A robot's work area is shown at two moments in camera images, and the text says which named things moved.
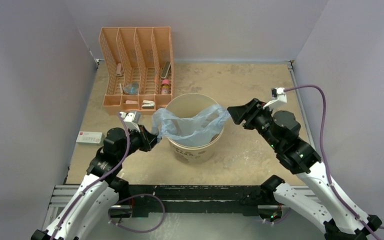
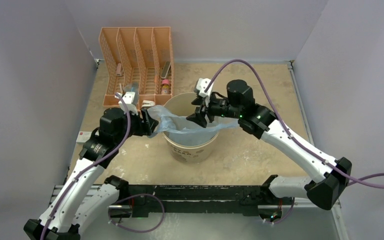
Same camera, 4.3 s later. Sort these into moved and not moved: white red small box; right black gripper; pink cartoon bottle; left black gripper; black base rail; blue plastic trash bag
Moved: right black gripper; left black gripper
Not moved: white red small box; pink cartoon bottle; black base rail; blue plastic trash bag
